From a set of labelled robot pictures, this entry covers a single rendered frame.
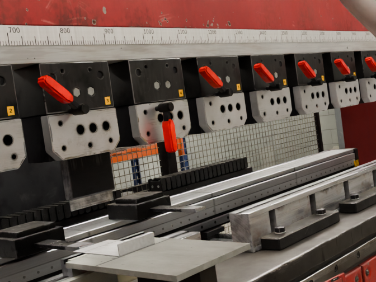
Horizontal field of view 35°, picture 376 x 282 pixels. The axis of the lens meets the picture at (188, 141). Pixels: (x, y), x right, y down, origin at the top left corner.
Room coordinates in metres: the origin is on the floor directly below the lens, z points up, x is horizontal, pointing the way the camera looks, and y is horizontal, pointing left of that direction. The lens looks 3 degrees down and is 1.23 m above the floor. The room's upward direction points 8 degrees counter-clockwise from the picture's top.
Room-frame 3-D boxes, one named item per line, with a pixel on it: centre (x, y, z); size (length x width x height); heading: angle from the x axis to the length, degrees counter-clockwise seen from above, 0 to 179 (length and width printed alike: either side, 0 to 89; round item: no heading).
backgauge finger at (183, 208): (1.43, 0.09, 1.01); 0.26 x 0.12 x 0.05; 48
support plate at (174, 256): (0.98, 0.08, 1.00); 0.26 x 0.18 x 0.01; 48
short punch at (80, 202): (1.08, 0.19, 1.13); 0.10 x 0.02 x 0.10; 138
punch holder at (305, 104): (1.65, -0.33, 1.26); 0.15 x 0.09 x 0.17; 138
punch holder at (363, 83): (1.95, -0.60, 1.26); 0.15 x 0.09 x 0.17; 138
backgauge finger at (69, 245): (1.18, 0.31, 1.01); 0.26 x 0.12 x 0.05; 48
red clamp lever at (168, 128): (1.15, 0.04, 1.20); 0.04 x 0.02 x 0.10; 48
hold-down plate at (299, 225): (1.49, -0.26, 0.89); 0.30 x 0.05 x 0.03; 138
